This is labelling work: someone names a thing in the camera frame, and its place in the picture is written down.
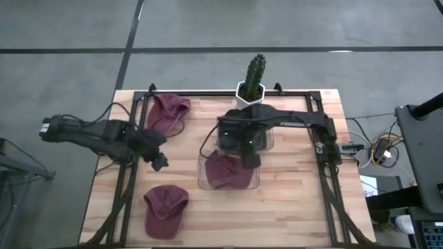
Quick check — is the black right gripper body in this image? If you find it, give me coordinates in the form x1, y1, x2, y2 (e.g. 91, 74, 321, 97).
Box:
217, 124, 268, 155

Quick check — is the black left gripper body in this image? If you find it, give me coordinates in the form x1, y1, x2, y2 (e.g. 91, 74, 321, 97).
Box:
129, 129, 168, 162

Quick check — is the maroon baseball cap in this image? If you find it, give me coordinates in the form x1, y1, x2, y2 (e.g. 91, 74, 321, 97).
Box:
143, 185, 190, 240
204, 149, 256, 190
146, 93, 192, 138

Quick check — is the clear plastic bin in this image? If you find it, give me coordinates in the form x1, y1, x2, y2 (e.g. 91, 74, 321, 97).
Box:
197, 148, 261, 190
217, 116, 275, 152

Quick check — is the green cactus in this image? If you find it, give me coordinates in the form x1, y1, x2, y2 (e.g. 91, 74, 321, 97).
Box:
244, 53, 267, 100

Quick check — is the white paper sheet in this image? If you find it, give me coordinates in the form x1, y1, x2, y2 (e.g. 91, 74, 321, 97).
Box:
359, 174, 381, 198

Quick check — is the black cart beam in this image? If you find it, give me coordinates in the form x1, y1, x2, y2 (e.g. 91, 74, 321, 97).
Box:
365, 185, 424, 212

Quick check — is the white plastic bottle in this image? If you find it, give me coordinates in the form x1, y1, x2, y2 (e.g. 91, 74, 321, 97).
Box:
387, 214, 415, 235

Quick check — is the black pole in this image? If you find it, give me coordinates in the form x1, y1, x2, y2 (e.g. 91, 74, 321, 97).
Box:
411, 91, 443, 119

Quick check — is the black keyboard device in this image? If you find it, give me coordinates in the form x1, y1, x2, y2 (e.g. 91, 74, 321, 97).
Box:
419, 221, 443, 249

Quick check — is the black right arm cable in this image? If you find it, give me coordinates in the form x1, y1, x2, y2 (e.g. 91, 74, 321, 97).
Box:
199, 121, 224, 157

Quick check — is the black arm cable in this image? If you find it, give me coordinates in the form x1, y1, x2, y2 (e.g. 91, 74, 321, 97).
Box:
60, 102, 186, 139
199, 121, 224, 157

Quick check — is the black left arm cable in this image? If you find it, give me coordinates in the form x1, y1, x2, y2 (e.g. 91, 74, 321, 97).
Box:
60, 102, 186, 139

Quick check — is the black aluminium table frame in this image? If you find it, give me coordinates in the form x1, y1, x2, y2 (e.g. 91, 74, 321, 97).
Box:
80, 82, 377, 248

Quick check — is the yellow floor cable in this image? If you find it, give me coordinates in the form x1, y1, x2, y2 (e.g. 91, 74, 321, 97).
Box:
370, 136, 404, 165

